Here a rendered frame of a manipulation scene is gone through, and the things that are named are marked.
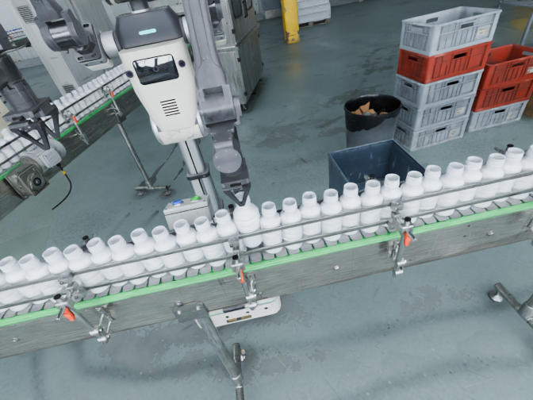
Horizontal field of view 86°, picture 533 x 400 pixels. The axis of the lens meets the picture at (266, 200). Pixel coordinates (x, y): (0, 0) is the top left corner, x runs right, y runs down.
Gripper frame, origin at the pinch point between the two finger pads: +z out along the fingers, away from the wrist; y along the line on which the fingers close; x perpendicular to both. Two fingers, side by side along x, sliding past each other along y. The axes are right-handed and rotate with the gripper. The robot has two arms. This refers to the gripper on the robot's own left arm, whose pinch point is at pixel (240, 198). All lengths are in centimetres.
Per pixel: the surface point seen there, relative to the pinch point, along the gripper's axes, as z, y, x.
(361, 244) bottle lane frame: 21.0, -5.9, -31.3
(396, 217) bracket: 11.9, -6.9, -40.4
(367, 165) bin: 35, 53, -60
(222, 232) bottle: 7.8, -2.8, 6.9
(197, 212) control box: 10.3, 11.7, 15.2
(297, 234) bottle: 13.6, -3.6, -13.3
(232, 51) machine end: 31, 362, -12
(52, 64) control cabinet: 29, 536, 300
